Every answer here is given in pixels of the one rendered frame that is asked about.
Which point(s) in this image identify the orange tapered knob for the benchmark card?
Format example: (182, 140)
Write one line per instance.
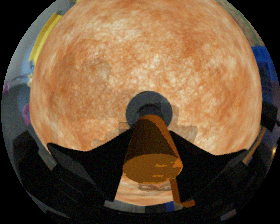
(151, 156)

